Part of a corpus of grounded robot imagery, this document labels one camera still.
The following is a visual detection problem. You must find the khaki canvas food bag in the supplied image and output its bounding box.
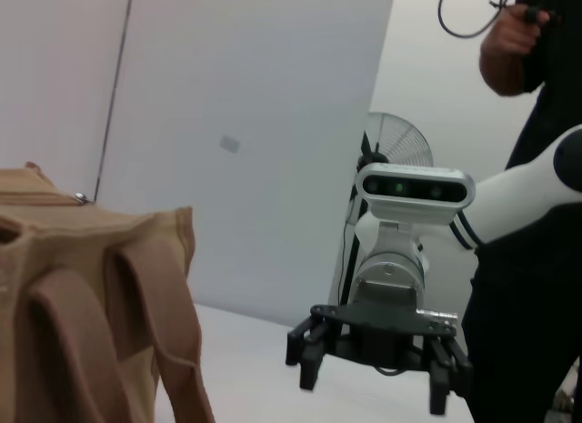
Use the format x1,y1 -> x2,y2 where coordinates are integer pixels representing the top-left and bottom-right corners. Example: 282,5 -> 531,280
0,161 -> 216,423

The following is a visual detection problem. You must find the person's bare hand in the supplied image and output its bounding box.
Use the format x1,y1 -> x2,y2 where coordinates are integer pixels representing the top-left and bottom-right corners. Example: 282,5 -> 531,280
492,3 -> 547,56

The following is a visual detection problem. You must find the grey standing fan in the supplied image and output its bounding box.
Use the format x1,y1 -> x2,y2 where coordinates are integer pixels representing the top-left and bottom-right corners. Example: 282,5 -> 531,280
338,112 -> 436,307

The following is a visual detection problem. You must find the right gripper cable with connector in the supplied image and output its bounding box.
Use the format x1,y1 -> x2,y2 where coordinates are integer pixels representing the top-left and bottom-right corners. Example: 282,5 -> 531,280
375,307 -> 458,378

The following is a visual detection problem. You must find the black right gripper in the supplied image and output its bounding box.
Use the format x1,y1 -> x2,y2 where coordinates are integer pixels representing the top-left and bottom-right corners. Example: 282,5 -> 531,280
285,278 -> 475,416

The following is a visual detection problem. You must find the small black handheld device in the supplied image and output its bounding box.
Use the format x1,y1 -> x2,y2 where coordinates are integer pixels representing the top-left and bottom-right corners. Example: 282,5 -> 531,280
521,5 -> 565,26

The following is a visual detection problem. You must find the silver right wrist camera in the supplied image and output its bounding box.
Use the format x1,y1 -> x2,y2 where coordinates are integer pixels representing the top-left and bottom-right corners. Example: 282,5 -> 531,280
356,163 -> 477,225

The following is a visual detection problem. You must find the black hanging cable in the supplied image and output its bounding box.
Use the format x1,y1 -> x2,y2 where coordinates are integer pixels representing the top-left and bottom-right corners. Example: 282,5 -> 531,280
437,0 -> 520,39

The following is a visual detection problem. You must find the person in black clothes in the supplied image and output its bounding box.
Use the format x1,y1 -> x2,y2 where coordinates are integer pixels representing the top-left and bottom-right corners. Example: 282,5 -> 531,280
462,0 -> 582,423

